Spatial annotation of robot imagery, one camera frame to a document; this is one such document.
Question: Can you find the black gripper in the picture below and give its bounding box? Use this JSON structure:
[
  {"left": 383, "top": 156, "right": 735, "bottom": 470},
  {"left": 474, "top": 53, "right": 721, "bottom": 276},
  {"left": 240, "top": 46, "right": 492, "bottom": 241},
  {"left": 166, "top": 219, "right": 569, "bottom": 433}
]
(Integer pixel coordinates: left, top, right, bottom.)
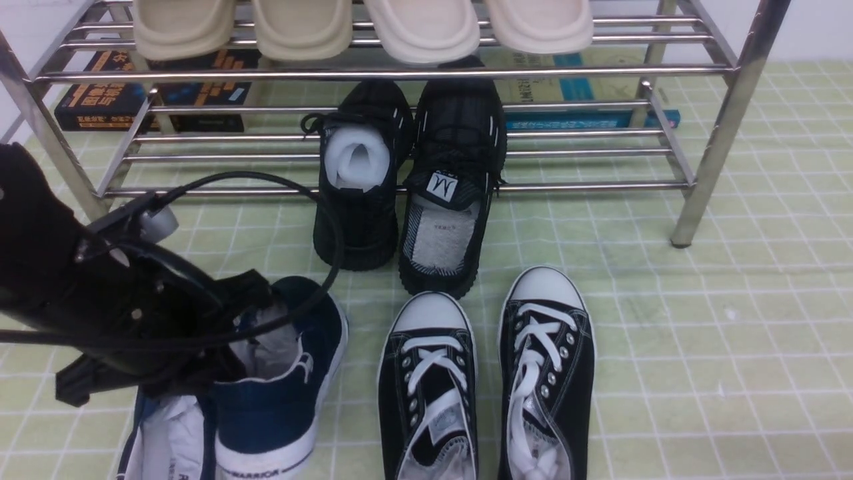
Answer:
[{"left": 55, "top": 193, "right": 273, "bottom": 407}]

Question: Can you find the navy canvas shoe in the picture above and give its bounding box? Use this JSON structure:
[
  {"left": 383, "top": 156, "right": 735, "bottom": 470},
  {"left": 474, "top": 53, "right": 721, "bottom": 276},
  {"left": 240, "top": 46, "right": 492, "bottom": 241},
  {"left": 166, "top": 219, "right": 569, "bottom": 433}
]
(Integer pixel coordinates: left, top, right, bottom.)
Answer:
[
  {"left": 115, "top": 391, "right": 217, "bottom": 479},
  {"left": 211, "top": 293, "right": 349, "bottom": 479}
]

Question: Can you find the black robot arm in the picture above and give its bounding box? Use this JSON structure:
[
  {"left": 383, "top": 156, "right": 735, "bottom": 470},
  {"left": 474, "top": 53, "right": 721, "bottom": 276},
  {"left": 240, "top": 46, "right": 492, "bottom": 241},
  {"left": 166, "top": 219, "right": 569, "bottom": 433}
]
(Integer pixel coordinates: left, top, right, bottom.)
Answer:
[{"left": 2, "top": 143, "right": 271, "bottom": 407}]

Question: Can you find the steel shoe rack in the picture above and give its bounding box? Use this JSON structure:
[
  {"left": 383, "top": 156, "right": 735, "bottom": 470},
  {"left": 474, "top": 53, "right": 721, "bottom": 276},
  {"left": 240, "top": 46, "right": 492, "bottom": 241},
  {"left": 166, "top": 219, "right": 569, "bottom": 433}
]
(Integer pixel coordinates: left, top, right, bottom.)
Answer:
[{"left": 2, "top": 1, "right": 790, "bottom": 249}]

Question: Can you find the black orange book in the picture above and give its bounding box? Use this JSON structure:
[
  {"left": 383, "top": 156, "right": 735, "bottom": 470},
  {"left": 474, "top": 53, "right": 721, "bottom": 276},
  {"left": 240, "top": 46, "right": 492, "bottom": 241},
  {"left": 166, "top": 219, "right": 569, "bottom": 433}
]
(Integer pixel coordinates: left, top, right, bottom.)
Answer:
[{"left": 54, "top": 49, "right": 261, "bottom": 133}]

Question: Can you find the black knit sneaker left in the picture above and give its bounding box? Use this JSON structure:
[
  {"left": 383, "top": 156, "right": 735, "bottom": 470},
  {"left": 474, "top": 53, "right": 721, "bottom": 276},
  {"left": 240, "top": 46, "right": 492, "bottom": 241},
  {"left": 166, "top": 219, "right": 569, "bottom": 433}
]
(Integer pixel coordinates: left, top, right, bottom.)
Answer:
[{"left": 301, "top": 79, "right": 415, "bottom": 271}]

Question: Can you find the black knit sneaker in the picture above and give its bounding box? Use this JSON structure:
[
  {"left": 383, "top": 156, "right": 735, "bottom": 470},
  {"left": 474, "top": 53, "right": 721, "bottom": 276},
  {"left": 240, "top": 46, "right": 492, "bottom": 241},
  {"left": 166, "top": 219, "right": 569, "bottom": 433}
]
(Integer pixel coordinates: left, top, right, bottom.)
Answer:
[
  {"left": 301, "top": 79, "right": 415, "bottom": 271},
  {"left": 399, "top": 76, "right": 508, "bottom": 299}
]

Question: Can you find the beige slipper far left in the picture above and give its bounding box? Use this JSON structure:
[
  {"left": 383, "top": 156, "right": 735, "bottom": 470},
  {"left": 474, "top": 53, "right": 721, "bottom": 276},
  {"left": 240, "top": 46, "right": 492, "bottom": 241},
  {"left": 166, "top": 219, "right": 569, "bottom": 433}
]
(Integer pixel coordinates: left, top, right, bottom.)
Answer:
[{"left": 132, "top": 1, "right": 237, "bottom": 61}]

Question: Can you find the beige slipper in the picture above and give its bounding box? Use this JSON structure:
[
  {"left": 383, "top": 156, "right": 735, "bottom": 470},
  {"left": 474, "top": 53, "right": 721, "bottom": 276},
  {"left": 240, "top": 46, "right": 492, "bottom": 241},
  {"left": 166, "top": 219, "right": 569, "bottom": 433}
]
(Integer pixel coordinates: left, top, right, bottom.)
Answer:
[
  {"left": 252, "top": 1, "right": 353, "bottom": 61},
  {"left": 132, "top": 1, "right": 237, "bottom": 61}
]

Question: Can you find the black white canvas sneaker left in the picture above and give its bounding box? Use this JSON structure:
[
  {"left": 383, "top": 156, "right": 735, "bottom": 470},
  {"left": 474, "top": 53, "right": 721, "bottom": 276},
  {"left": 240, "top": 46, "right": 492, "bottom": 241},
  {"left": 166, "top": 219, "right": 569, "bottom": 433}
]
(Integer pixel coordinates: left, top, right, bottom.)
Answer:
[{"left": 377, "top": 292, "right": 479, "bottom": 479}]

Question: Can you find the black white canvas sneaker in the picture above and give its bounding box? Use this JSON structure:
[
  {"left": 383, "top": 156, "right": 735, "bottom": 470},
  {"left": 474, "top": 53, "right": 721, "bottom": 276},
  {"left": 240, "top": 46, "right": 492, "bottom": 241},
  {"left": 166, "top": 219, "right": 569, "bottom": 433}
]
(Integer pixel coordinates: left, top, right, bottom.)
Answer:
[
  {"left": 498, "top": 265, "right": 596, "bottom": 479},
  {"left": 377, "top": 292, "right": 479, "bottom": 479}
]

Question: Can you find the black knit sneaker right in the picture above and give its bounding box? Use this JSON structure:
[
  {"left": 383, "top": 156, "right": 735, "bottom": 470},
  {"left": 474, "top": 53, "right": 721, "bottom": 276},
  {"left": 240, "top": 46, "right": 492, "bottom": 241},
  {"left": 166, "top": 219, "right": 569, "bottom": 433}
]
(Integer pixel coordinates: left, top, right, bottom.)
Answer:
[{"left": 399, "top": 76, "right": 508, "bottom": 299}]

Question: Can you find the cream slipper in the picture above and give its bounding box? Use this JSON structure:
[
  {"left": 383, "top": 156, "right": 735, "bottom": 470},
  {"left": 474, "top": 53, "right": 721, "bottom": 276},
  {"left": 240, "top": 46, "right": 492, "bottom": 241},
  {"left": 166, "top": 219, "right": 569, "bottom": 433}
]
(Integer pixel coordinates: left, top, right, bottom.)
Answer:
[
  {"left": 363, "top": 1, "right": 480, "bottom": 65},
  {"left": 484, "top": 1, "right": 594, "bottom": 55}
]

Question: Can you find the black white canvas sneaker right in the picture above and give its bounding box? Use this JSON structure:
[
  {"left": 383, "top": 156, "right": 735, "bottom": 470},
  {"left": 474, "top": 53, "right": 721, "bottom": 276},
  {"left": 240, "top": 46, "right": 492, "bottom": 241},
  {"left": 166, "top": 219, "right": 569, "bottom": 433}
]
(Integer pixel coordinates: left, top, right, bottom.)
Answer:
[{"left": 498, "top": 265, "right": 596, "bottom": 479}]

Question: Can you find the cream slipper far right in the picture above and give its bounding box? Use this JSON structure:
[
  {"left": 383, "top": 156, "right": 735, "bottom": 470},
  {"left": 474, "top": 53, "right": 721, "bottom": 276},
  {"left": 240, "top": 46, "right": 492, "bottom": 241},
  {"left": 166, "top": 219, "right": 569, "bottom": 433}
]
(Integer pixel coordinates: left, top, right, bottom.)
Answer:
[{"left": 484, "top": 1, "right": 594, "bottom": 55}]

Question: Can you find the beige blue book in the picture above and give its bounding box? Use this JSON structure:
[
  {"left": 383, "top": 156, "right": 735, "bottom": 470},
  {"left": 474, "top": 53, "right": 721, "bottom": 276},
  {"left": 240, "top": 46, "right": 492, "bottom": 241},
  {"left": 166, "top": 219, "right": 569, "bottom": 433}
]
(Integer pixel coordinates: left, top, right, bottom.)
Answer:
[{"left": 479, "top": 46, "right": 645, "bottom": 131}]

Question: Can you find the black cable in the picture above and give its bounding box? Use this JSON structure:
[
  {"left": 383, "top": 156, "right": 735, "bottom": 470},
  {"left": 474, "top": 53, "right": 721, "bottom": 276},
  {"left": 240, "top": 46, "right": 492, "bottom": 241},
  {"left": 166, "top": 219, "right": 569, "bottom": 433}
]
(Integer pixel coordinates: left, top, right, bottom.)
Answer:
[{"left": 0, "top": 171, "right": 345, "bottom": 353}]

